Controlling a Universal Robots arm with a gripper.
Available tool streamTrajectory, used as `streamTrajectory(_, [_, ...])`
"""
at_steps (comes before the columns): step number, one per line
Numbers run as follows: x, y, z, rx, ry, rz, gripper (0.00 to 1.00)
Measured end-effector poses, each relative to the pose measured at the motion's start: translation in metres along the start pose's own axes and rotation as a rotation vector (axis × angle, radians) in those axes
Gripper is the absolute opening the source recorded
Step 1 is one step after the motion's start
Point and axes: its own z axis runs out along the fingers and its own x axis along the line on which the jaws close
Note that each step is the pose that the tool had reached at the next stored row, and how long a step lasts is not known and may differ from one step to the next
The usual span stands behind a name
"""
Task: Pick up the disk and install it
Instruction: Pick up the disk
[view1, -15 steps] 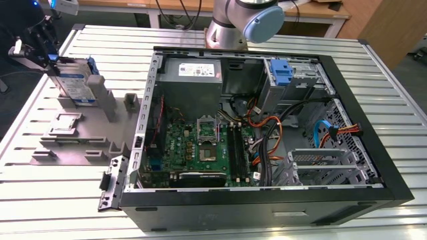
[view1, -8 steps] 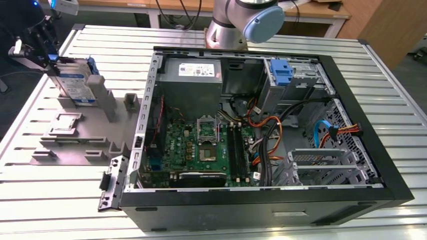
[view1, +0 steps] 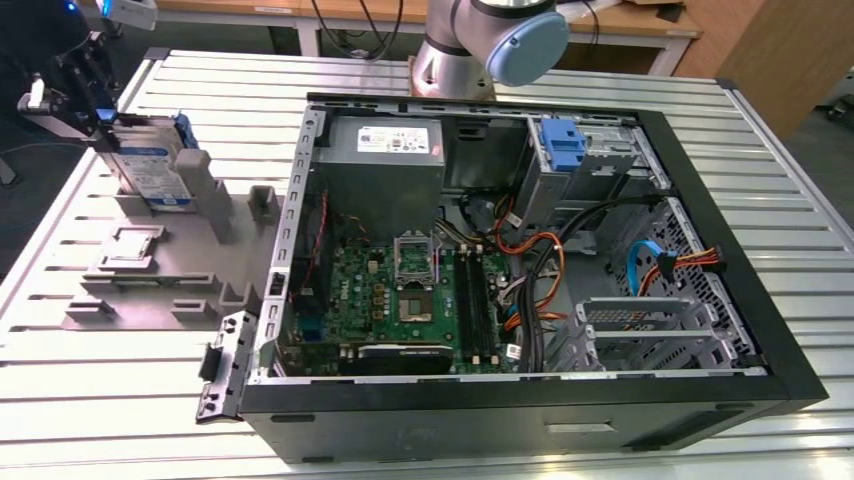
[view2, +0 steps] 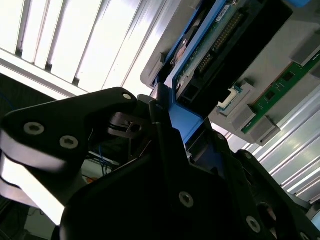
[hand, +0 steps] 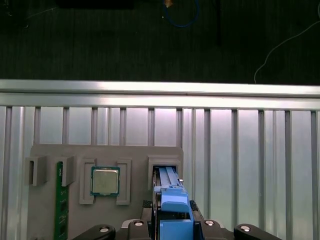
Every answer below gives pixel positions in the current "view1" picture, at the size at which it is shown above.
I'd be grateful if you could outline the grey optical drive cage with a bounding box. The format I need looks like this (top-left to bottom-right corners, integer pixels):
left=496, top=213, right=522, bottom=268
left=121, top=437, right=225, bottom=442
left=517, top=115, right=673, bottom=236

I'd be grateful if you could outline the wooden desk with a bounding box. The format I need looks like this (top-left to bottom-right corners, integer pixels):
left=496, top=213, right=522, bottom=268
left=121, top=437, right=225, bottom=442
left=157, top=0, right=706, bottom=76

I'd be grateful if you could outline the black cable bundle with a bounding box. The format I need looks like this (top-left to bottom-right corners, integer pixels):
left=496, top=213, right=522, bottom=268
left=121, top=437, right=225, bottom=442
left=517, top=195, right=669, bottom=374

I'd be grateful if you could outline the orange yellow power wire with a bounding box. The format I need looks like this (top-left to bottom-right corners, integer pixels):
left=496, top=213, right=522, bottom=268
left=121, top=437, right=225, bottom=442
left=640, top=245, right=729, bottom=301

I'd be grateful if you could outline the wooden cabinet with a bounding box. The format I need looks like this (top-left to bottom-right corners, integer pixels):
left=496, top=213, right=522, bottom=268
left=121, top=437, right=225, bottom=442
left=677, top=0, right=854, bottom=144

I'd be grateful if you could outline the grey expansion slot latch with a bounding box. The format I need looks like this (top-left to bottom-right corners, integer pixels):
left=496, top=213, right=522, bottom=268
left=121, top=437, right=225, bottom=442
left=195, top=309, right=261, bottom=426

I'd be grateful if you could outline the blue expansion slot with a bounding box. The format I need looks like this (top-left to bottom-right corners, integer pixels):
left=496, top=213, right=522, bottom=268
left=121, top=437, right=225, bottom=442
left=299, top=312, right=327, bottom=342

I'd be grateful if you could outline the hard disk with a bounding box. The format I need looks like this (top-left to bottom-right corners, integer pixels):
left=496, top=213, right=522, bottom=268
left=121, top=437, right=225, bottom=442
left=95, top=108, right=202, bottom=209

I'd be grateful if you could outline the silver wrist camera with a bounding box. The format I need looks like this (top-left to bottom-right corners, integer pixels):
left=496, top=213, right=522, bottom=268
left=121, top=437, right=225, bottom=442
left=99, top=0, right=161, bottom=31

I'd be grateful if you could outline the blue plastic drive latch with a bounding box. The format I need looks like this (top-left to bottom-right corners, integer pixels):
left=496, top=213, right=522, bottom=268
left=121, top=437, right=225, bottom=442
left=541, top=118, right=589, bottom=172

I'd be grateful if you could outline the metal socket cover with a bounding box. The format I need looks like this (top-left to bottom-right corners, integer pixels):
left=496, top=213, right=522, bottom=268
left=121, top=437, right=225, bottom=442
left=393, top=230, right=444, bottom=292

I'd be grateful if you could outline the silver CPU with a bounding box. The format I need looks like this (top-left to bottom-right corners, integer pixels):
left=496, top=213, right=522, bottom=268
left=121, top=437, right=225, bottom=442
left=110, top=233, right=153, bottom=259

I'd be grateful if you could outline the black RAM slot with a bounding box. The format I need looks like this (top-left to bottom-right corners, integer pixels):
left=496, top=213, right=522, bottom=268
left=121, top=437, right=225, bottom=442
left=456, top=243, right=484, bottom=366
left=474, top=243, right=502, bottom=366

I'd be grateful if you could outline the grey parts rack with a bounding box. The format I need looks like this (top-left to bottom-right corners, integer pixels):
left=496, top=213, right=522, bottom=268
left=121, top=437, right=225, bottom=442
left=61, top=149, right=286, bottom=332

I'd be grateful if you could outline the orange wire bundle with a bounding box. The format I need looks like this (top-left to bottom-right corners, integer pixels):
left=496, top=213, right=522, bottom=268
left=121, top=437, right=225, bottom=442
left=493, top=192, right=570, bottom=334

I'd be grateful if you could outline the blue data wire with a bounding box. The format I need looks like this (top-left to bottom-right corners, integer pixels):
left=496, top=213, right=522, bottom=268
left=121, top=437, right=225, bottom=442
left=626, top=239, right=680, bottom=301

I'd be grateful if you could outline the black PC case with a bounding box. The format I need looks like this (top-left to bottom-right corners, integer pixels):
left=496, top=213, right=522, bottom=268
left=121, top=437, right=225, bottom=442
left=237, top=91, right=832, bottom=465

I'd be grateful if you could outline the green motherboard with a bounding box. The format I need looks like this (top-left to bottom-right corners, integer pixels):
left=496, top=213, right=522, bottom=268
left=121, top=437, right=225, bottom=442
left=279, top=239, right=529, bottom=376

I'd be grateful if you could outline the grey metal disk bay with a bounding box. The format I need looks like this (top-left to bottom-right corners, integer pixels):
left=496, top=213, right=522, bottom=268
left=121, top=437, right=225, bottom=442
left=544, top=295, right=766, bottom=374

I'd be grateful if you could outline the grey power supply unit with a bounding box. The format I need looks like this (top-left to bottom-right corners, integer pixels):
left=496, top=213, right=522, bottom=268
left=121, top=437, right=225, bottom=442
left=311, top=115, right=448, bottom=246

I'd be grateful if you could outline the CPU socket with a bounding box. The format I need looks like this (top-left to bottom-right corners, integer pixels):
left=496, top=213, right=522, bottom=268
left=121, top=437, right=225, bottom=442
left=398, top=293, right=444, bottom=325

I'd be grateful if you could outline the black graphics card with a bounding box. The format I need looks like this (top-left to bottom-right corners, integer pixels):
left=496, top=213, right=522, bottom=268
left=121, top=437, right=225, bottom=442
left=337, top=342, right=457, bottom=377

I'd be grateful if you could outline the thin red wire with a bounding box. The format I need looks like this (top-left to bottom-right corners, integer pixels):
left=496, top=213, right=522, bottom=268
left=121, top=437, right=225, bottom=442
left=301, top=189, right=334, bottom=296

